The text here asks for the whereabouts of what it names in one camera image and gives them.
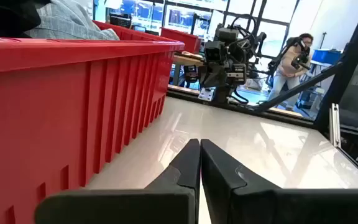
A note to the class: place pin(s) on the wall display screens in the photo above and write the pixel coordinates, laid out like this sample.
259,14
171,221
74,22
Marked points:
182,17

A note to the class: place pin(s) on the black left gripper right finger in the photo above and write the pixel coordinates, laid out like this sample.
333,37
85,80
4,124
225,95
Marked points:
244,199

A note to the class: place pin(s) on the blue striped garment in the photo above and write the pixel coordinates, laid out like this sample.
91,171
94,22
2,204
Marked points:
70,21

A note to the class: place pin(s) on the blue plastic bin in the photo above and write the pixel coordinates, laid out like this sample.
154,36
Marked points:
326,56

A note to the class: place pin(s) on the person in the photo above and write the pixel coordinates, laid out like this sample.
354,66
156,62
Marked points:
287,65

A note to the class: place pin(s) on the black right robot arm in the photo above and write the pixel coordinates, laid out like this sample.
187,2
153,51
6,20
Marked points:
228,34

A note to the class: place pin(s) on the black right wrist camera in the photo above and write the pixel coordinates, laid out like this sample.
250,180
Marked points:
213,51

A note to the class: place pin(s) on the small red bin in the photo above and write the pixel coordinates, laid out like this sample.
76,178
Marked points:
179,37

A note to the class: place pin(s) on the silver aluminium bracket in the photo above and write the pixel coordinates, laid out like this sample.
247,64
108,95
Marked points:
335,124

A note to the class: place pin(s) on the red plastic bin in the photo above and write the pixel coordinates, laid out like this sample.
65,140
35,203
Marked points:
42,109

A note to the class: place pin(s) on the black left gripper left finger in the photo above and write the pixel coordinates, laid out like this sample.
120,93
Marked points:
172,199

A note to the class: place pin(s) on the black garment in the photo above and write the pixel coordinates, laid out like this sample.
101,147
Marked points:
5,15

